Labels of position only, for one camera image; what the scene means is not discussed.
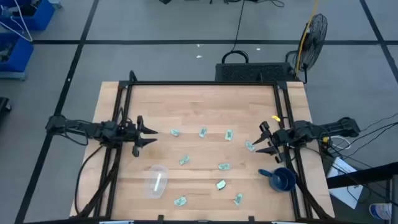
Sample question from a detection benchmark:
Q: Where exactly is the white looped cable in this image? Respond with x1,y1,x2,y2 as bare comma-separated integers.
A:
329,135,352,151

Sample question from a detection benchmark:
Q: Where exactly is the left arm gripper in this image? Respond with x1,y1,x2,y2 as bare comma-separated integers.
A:
122,115,159,157

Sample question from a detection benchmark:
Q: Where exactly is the black aluminium table frame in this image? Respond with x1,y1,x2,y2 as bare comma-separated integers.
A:
76,70,333,224

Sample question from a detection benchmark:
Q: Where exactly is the dark blue mug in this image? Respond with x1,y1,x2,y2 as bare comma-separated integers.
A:
257,167,297,193

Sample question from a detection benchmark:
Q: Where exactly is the black cable loop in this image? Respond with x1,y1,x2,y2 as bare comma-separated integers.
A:
221,50,249,65

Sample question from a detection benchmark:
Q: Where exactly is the black metal beam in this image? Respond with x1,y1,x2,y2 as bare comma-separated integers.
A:
326,161,398,190

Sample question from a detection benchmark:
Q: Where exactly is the black equipment piece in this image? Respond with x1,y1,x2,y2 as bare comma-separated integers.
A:
0,96,12,113

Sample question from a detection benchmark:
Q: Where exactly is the yellow cable by fan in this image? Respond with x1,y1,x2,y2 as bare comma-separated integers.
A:
295,0,320,75

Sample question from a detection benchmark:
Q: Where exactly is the black floor cable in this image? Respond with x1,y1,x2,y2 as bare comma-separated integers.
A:
360,113,398,134
341,121,398,153
230,0,246,53

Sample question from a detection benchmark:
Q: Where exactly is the blue storage bin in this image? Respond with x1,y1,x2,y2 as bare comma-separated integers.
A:
0,32,34,81
0,0,56,31

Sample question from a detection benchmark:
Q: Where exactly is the person's shoe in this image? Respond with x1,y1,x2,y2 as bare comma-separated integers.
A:
369,202,393,220

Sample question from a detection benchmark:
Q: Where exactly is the black floor fan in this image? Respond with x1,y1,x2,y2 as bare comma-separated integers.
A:
294,12,329,84

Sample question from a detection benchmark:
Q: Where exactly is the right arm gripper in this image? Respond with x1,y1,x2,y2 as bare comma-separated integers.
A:
252,121,292,164

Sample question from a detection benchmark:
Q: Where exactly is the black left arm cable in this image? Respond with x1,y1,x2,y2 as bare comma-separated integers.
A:
74,144,105,217

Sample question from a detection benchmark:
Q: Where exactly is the clear plastic container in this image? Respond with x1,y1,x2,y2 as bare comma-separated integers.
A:
142,164,170,199

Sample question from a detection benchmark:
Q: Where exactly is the black perforated case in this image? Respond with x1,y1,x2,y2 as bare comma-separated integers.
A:
215,62,296,83

